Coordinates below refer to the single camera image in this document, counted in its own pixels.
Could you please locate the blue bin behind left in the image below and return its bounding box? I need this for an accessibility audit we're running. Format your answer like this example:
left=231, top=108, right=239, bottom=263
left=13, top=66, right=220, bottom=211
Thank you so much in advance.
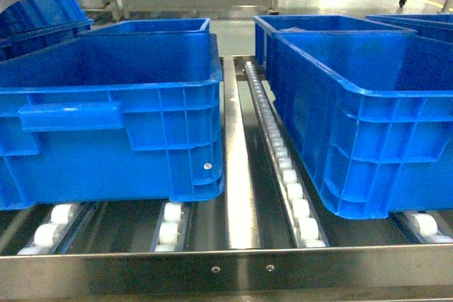
left=84, top=18, right=211, bottom=36

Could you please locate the large blue bin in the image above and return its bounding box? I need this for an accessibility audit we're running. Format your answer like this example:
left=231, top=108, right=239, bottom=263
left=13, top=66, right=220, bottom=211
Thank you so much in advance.
left=1, top=33, right=224, bottom=210
left=273, top=31, right=452, bottom=220

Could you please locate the blue bin behind right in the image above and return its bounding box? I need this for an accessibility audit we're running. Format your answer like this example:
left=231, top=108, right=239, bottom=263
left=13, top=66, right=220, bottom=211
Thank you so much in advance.
left=253, top=14, right=417, bottom=69

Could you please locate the large blue bin left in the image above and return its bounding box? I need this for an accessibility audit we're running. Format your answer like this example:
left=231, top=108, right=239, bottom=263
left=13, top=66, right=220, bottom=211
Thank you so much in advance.
left=1, top=33, right=224, bottom=210

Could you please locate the large blue bin right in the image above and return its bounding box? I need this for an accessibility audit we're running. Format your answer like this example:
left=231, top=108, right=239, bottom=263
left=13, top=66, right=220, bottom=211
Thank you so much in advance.
left=273, top=31, right=452, bottom=220

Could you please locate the white roller track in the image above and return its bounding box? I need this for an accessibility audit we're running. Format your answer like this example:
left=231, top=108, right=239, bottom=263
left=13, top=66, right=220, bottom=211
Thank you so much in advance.
left=244, top=61, right=329, bottom=248

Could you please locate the steel front rail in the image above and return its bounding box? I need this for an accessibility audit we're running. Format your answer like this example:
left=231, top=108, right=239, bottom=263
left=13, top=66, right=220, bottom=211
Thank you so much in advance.
left=1, top=244, right=452, bottom=299

